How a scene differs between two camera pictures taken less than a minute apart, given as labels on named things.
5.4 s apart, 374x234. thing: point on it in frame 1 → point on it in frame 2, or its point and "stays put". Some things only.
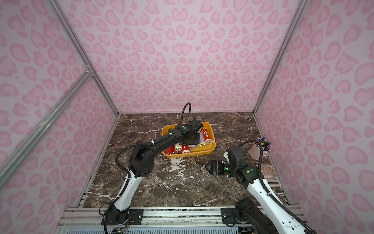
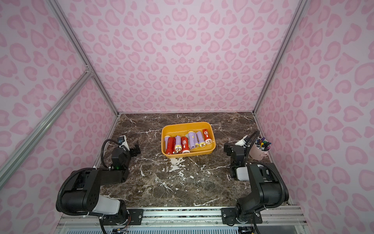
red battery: x=206 y=136 stays put
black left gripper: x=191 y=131 → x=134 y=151
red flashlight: x=170 y=150 stays put
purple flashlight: x=202 y=143 stays put
